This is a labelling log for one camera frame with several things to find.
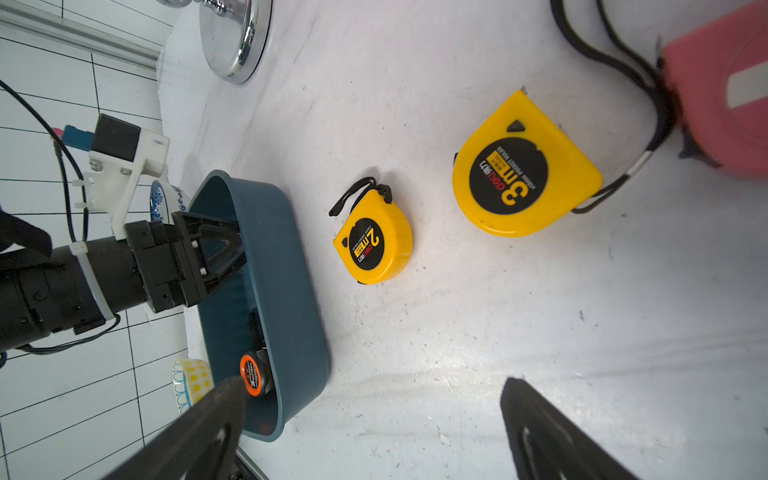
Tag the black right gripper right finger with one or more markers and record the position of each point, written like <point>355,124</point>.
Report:
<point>545,444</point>

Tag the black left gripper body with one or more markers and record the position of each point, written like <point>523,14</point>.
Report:
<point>160,265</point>

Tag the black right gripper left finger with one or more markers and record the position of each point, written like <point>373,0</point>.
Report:
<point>200,444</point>

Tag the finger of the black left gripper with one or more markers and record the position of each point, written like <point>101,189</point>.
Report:
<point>210,252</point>

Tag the small yellow 2m tape measure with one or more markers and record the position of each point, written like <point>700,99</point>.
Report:
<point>376,241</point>

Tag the yellow 3m tape measure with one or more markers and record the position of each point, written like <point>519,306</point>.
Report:
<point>519,172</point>

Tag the pink tape measure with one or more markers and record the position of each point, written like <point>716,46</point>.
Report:
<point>718,76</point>

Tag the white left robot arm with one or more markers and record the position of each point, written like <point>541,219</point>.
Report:
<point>80,287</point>

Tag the dark teal storage box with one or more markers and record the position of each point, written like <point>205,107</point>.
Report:
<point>274,283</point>

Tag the orange black tape measure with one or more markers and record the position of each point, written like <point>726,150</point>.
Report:
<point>256,372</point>

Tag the yellow patterned cup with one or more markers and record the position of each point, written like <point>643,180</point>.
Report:
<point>192,380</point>

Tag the blue floral ceramic bowl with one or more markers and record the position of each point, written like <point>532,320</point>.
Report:
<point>166,199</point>

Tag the chrome glass holder stand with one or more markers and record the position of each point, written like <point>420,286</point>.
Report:
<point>233,33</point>

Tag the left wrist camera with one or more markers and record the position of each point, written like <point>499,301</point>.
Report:
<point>120,154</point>

